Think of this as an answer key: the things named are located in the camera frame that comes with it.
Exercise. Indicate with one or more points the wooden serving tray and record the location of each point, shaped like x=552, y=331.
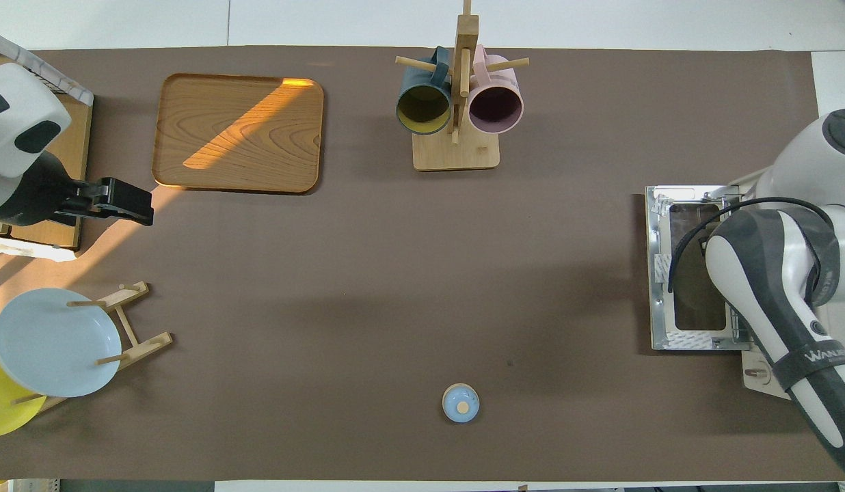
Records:
x=258, y=150

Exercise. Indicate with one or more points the wooden mug rack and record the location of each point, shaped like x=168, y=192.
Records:
x=457, y=154

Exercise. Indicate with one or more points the pink mug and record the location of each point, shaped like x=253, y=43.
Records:
x=495, y=102

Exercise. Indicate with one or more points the wooden plate rack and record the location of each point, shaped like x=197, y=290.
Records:
x=139, y=345

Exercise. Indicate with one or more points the yellow plate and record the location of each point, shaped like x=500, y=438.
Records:
x=2, y=410

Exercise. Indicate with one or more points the dark blue mug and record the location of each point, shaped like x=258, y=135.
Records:
x=422, y=102

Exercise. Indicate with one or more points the cream toaster oven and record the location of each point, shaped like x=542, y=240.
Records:
x=662, y=273

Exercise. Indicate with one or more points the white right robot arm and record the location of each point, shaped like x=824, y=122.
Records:
x=805, y=164

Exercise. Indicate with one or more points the light blue plate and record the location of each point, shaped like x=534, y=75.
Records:
x=53, y=342

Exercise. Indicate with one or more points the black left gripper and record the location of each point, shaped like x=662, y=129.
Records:
x=115, y=199

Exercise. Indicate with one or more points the brown table mat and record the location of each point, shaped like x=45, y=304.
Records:
x=327, y=273

